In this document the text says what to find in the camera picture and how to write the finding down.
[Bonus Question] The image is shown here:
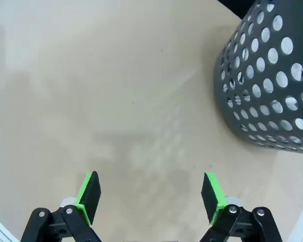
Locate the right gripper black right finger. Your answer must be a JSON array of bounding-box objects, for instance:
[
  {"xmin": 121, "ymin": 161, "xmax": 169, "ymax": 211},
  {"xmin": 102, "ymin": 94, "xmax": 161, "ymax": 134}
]
[{"xmin": 199, "ymin": 172, "xmax": 283, "ymax": 242}]

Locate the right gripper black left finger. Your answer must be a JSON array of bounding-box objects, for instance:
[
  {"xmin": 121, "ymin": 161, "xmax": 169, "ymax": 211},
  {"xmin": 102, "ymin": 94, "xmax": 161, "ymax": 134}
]
[{"xmin": 20, "ymin": 170, "xmax": 102, "ymax": 242}]

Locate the dark grey perforated plastic basket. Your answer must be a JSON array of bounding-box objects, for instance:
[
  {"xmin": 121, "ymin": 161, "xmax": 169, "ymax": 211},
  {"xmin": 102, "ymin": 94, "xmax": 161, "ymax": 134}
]
[{"xmin": 213, "ymin": 0, "xmax": 303, "ymax": 154}]

